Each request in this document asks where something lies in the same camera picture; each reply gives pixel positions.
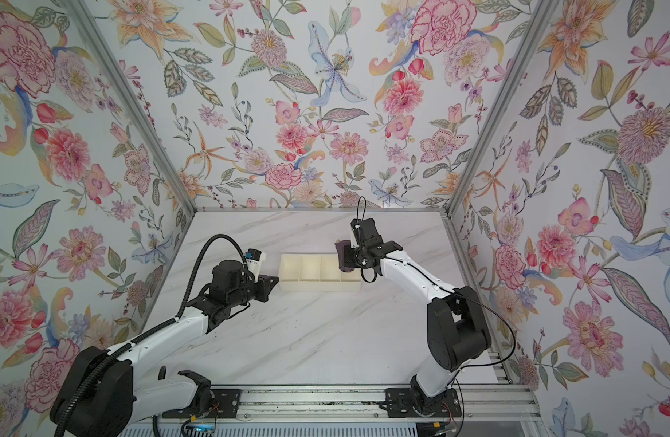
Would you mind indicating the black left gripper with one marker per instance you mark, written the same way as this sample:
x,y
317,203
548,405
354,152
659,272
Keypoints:
x,y
262,285

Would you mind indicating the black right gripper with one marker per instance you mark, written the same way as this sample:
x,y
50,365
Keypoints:
x,y
348,257

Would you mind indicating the purple sock with beige toe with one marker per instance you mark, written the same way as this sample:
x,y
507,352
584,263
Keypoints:
x,y
346,256

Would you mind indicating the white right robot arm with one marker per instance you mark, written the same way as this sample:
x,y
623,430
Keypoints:
x,y
456,327

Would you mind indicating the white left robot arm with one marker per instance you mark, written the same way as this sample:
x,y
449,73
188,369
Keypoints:
x,y
105,389

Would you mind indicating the cream compartment tray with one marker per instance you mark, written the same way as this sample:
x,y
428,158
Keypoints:
x,y
315,272

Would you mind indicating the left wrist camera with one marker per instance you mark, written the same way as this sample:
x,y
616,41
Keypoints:
x,y
255,259

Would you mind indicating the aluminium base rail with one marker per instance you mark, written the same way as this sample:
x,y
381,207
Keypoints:
x,y
356,410

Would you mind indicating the aluminium corner post right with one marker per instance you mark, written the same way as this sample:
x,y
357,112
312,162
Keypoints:
x,y
537,24

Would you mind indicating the aluminium corner post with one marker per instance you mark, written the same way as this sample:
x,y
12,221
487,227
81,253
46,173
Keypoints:
x,y
91,34
537,24

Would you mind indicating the aluminium corner post left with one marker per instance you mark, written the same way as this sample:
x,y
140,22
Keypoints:
x,y
91,34

